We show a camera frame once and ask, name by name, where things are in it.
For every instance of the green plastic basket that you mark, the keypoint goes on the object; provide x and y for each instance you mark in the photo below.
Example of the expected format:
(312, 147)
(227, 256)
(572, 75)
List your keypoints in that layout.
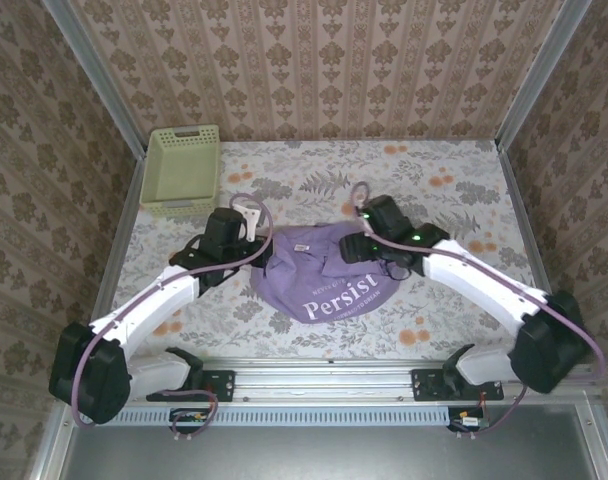
(179, 170)

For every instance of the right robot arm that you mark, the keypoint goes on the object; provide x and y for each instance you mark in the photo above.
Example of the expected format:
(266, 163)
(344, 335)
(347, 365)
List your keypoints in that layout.
(484, 285)

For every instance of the aluminium frame post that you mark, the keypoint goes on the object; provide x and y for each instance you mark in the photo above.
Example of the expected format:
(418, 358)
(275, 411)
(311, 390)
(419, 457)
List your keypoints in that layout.
(539, 75)
(99, 80)

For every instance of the purple t-shirt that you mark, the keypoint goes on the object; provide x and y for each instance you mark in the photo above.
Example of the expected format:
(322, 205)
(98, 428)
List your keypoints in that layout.
(304, 280)

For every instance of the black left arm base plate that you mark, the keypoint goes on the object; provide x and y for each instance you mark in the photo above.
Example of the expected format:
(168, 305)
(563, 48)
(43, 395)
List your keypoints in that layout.
(219, 385)

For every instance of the floral tablecloth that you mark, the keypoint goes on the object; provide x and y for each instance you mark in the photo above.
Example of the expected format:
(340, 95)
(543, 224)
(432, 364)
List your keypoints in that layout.
(334, 165)

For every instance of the aluminium side rail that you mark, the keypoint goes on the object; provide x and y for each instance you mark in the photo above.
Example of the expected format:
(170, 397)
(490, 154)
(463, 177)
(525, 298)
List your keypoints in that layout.
(526, 225)
(126, 215)

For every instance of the grey metal panel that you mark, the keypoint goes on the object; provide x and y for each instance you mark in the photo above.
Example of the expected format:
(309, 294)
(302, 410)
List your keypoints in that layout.
(324, 455)

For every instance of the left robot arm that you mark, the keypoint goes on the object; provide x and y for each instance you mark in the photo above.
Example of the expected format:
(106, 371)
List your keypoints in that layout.
(149, 310)

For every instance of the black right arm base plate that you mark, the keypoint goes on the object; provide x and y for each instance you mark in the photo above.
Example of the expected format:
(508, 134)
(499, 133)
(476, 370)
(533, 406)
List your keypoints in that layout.
(424, 385)

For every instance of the aluminium mounting rail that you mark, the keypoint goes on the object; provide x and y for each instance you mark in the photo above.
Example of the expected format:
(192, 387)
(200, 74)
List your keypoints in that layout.
(324, 380)

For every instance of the small electronics board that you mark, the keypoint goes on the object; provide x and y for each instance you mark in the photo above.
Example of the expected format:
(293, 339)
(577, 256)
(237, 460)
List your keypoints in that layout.
(189, 419)
(468, 420)

